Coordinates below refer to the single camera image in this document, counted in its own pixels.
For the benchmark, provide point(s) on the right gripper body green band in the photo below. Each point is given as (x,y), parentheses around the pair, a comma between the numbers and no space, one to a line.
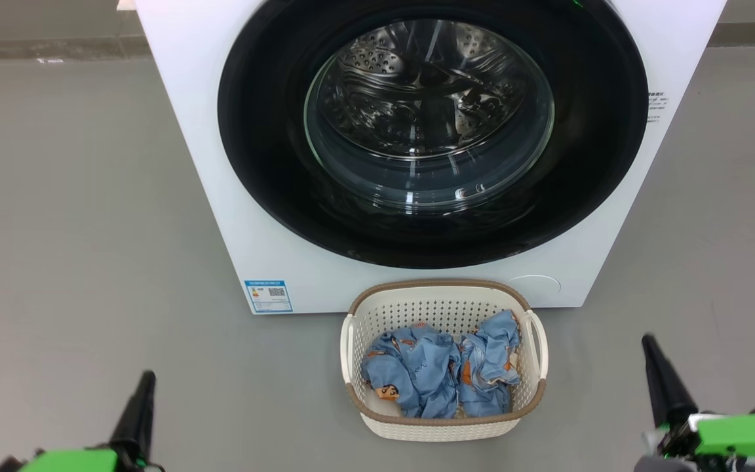
(744,436)

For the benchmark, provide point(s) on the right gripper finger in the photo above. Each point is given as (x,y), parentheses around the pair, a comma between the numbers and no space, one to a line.
(669,393)

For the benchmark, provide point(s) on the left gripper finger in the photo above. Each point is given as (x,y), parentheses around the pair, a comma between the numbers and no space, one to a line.
(136,419)

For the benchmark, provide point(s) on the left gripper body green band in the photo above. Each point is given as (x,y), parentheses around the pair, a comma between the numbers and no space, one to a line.
(69,461)

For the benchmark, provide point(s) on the blue printed garment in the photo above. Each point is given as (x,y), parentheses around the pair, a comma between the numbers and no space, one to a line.
(417,373)
(489,367)

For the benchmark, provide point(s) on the black round washer door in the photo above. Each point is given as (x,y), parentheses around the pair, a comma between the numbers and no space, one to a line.
(266,164)

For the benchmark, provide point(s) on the white front-load washing machine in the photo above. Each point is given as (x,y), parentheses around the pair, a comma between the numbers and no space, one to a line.
(194,164)

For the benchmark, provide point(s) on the washing machine drum opening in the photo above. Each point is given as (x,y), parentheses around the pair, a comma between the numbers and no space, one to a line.
(417,85)

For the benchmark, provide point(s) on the round white filter cover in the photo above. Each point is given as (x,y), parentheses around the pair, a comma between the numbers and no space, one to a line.
(535,288)

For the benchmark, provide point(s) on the blue energy label sticker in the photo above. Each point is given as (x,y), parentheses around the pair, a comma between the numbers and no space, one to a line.
(269,297)

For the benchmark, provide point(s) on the cream perforated laundry basket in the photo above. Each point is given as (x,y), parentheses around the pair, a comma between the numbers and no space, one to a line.
(443,301)

